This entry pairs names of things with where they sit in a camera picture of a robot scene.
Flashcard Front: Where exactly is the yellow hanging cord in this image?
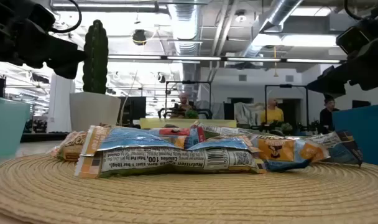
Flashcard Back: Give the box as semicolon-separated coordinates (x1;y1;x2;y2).
272;45;279;78

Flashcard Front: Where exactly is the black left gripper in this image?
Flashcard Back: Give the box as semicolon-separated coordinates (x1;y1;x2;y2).
0;0;88;80

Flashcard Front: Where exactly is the ceiling light strip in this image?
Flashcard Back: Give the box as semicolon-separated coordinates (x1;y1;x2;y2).
285;58;341;64
166;56;223;61
108;55;162;60
226;57;282;63

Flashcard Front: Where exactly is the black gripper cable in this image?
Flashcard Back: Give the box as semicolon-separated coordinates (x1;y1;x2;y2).
343;0;364;21
50;0;83;34

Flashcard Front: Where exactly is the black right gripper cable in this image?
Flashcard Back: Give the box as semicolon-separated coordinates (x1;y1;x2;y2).
343;0;364;21

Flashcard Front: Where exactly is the pale draped cloth cover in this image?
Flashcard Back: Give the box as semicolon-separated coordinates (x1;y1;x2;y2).
234;101;266;127

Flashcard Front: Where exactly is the blue Chewy granola bar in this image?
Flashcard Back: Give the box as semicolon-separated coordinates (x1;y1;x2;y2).
307;129;364;166

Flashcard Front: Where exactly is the person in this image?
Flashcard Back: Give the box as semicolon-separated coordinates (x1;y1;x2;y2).
259;98;285;124
319;95;341;133
170;91;198;119

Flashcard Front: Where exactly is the white pillar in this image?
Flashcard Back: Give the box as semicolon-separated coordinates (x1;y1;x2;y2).
47;76;75;134

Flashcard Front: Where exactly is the teal translucent plastic bin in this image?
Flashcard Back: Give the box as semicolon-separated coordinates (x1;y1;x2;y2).
0;95;31;158

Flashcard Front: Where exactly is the black ceiling-hung device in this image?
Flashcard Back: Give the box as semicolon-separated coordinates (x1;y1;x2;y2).
132;29;147;46

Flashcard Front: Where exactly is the black background station frame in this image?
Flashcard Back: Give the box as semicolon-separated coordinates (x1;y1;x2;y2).
264;83;310;127
165;80;212;119

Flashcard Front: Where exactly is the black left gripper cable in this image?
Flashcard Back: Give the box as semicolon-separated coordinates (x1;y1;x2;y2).
50;0;83;34

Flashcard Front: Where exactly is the black aluminium table frame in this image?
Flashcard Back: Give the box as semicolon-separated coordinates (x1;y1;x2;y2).
20;132;70;143

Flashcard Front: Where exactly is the blue plastic bin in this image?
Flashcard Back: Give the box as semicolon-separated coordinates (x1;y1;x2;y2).
331;103;378;167

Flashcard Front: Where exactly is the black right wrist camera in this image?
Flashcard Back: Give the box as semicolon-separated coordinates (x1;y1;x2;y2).
335;26;372;56

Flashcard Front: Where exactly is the round woven straw placemat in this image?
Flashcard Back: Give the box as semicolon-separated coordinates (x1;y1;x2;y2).
0;152;378;224

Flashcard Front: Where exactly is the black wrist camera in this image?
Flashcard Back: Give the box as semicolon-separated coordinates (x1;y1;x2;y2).
335;26;372;56
29;2;57;32

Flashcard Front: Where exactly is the green cactus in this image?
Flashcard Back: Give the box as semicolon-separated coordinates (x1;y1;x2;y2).
82;19;109;95

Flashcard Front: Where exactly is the yellow translucent plastic bin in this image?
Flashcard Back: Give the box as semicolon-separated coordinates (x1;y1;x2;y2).
139;117;238;130

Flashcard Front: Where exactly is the silver ventilation duct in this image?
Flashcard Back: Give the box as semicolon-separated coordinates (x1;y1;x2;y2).
240;0;304;58
167;0;201;97

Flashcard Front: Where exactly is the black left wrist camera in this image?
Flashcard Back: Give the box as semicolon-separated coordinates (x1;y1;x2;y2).
29;2;57;32

